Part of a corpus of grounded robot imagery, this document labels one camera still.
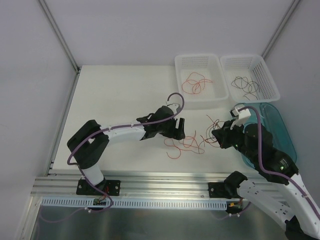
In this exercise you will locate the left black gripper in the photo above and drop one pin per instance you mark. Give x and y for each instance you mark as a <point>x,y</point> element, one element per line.
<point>173,128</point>

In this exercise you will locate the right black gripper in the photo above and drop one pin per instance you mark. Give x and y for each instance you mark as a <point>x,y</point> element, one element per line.
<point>225,135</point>

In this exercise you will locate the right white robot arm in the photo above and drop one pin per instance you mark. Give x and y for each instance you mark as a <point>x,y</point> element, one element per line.
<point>299,217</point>

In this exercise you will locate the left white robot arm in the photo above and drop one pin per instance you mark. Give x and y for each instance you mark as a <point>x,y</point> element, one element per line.
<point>90,141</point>

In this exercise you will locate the teal transparent plastic tub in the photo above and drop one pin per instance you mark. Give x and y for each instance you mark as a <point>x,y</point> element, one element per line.
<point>273,122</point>

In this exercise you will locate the left white perforated basket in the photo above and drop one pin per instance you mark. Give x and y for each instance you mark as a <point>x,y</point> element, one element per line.
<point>201,81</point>

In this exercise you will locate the white perforated basket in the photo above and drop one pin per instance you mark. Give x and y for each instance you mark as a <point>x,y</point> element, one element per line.
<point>248,79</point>
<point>201,81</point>

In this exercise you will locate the right white perforated basket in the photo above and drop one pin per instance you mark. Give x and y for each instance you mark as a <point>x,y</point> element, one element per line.
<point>248,79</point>

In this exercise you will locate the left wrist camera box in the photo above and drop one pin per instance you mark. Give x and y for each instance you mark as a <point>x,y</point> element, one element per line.
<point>175,107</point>

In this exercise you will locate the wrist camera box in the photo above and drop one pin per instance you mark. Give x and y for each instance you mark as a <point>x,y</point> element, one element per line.
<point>240,115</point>
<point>175,107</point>

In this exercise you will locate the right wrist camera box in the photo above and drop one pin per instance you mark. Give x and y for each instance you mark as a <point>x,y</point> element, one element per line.
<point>240,115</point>

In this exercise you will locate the aluminium mounting rail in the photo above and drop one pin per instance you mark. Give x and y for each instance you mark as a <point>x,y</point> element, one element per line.
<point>133,184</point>

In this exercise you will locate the right aluminium frame post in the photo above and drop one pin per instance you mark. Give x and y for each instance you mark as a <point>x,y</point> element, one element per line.
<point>292,8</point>

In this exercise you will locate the aluminium frame post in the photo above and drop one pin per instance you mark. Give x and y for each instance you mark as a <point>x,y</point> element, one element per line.
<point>292,8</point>
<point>59,35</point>

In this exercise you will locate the white slotted cable duct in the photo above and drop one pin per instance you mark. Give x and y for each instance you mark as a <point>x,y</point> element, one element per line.
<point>76,202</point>

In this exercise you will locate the left aluminium frame post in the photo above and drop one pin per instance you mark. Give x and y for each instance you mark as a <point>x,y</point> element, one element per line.
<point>59,35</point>

